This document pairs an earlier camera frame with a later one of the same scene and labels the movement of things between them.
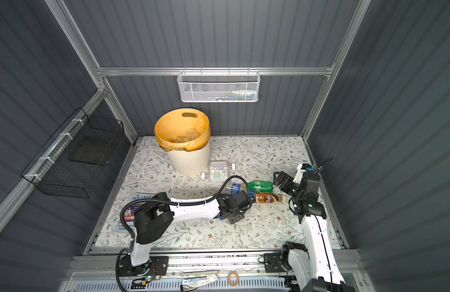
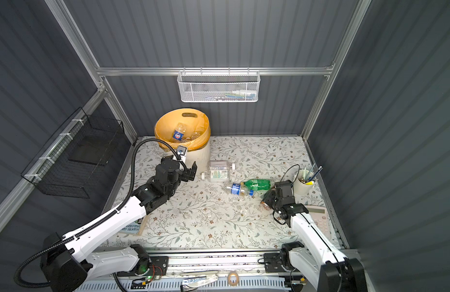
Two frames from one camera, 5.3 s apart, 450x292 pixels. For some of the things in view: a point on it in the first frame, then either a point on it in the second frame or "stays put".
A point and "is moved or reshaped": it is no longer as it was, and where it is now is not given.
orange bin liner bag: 176,123 stays put
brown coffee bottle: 269,198 is moved or reshaped
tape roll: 231,283 stays put
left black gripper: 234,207 to 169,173
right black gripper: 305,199 to 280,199
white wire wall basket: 218,86 stays put
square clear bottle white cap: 220,166 stays put
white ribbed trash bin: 191,162 stays put
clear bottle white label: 218,174 stays put
